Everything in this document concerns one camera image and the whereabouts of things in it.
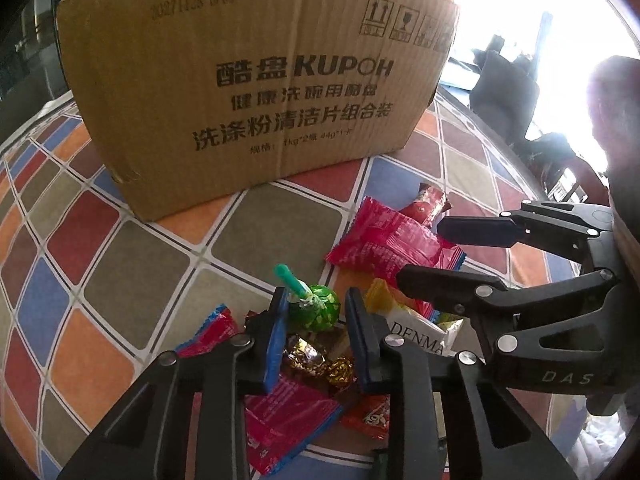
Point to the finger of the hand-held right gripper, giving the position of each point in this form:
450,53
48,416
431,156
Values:
470,231
435,285

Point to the green lollipop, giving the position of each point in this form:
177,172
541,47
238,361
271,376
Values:
320,310

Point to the orange-red wrapped candy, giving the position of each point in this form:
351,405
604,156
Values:
370,417

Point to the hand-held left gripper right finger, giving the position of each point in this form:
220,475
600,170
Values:
357,340

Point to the red-brown candy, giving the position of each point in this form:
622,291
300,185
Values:
425,205

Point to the brown cardboard box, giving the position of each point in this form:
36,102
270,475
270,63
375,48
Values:
250,110

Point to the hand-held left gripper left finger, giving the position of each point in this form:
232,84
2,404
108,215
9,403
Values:
277,340

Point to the yellow snack packet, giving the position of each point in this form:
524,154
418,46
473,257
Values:
382,297

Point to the person's right forearm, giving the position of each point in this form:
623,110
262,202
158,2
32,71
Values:
617,110

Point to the dark glass cabinet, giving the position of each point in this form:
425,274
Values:
35,50

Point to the gold foil candy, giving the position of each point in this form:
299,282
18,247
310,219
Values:
302,355
340,370

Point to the white snack packet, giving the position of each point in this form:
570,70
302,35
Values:
420,331

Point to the white plastic bag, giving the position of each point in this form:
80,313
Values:
600,445

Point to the pink-red snack packet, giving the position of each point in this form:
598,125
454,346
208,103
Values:
390,240

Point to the blue board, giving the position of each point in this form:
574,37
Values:
545,35

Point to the red and blue snack packet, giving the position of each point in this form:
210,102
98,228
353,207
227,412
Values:
215,327

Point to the magenta snack packet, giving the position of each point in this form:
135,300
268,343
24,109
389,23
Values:
285,420

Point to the black chair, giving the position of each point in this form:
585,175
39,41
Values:
502,95

